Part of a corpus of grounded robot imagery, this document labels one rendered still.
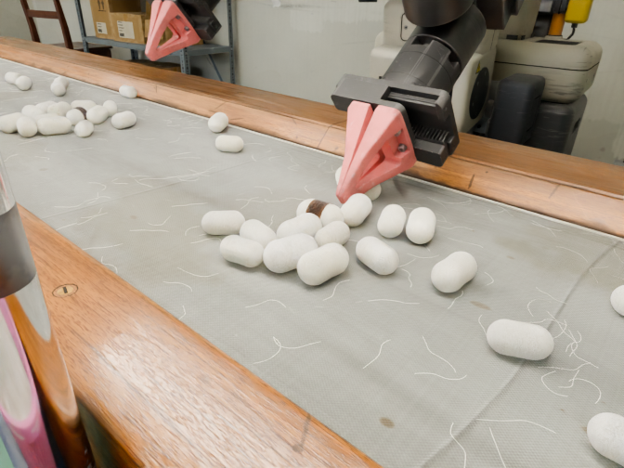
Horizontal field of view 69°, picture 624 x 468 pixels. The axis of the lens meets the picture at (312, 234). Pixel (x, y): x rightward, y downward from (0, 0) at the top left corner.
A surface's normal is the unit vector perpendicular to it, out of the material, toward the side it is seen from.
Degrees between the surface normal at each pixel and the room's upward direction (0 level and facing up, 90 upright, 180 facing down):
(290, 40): 90
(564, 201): 45
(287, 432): 0
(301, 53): 92
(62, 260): 0
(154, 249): 0
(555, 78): 90
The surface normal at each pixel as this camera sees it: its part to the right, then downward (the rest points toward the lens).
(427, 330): 0.03, -0.88
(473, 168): -0.44, -0.38
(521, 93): -0.59, 0.36
